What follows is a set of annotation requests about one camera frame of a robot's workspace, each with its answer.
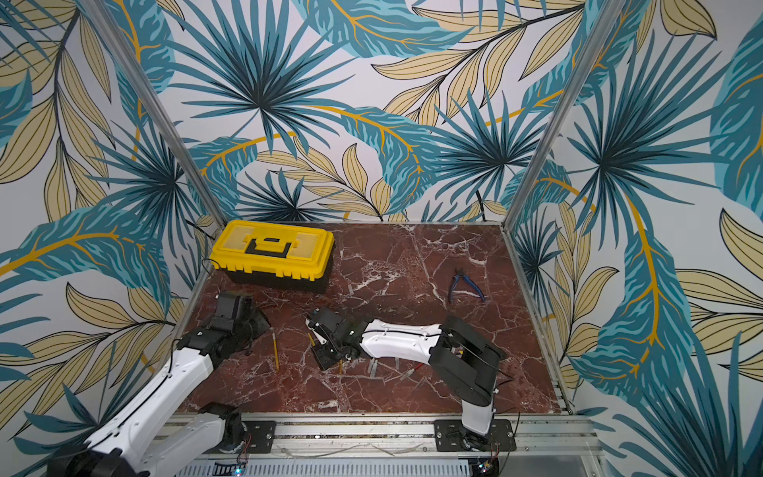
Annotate blue handled pliers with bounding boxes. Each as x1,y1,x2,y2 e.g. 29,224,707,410
447,268,487,305

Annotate red carving knife angled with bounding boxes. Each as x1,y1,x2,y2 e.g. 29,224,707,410
399,364,424,381

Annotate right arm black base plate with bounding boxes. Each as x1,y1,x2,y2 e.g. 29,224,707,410
433,419,517,452

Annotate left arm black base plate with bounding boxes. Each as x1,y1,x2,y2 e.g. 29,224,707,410
219,421,276,454

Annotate aluminium front frame rail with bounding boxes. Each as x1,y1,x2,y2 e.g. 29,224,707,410
151,413,604,459

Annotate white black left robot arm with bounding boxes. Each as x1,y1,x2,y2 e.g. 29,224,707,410
46,292,270,476

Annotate yellow black plastic toolbox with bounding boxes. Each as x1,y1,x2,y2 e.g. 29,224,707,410
210,220,335,294

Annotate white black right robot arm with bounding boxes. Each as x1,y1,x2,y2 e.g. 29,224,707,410
306,308,507,438

